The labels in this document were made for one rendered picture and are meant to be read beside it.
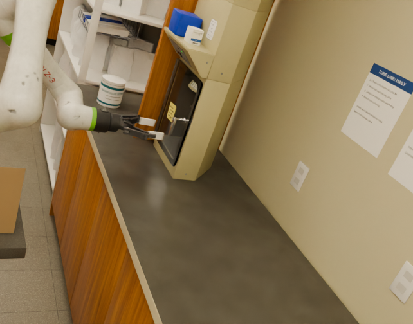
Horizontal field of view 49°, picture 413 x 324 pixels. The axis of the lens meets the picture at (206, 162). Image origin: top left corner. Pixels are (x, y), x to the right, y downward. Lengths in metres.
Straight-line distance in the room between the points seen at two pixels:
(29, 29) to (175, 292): 0.90
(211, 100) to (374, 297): 0.96
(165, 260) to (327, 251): 0.64
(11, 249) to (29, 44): 0.60
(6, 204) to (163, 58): 1.07
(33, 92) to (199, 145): 0.83
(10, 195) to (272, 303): 0.87
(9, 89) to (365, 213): 1.21
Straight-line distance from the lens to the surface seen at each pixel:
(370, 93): 1.75
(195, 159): 2.00
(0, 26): 1.71
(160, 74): 2.19
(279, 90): 2.16
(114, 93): 2.54
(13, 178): 1.38
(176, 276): 1.49
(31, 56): 1.45
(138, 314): 1.57
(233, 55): 1.86
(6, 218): 1.46
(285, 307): 1.57
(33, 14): 1.54
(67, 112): 1.78
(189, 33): 1.89
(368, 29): 1.84
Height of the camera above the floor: 1.86
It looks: 24 degrees down
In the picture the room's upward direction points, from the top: 20 degrees clockwise
